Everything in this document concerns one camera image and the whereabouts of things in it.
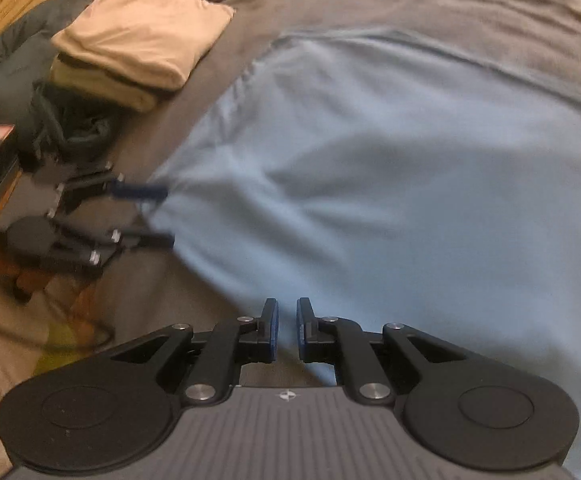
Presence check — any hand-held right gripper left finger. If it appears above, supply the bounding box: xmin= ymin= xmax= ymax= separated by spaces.
xmin=110 ymin=298 xmax=280 ymax=407

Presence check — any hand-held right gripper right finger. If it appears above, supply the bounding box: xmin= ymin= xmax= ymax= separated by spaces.
xmin=297 ymin=297 xmax=467 ymax=405

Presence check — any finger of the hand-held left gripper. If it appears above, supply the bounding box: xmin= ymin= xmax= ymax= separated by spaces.
xmin=45 ymin=229 xmax=176 ymax=282
xmin=48 ymin=160 xmax=170 ymax=219

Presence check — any light blue t-shirt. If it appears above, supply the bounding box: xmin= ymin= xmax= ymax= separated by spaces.
xmin=144 ymin=29 xmax=581 ymax=480

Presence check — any person's left hand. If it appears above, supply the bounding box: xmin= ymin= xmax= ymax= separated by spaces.
xmin=0 ymin=242 xmax=100 ymax=344

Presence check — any dark crumpled garment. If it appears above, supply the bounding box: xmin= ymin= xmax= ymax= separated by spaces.
xmin=29 ymin=81 xmax=130 ymax=162

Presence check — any beige folded garment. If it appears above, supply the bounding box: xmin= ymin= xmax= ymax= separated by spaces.
xmin=49 ymin=54 xmax=161 ymax=114

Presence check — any teal pillow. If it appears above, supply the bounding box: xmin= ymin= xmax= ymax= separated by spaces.
xmin=0 ymin=0 xmax=137 ymax=117

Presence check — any cream folded garment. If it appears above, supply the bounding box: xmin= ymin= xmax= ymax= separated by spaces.
xmin=49 ymin=0 xmax=237 ymax=93

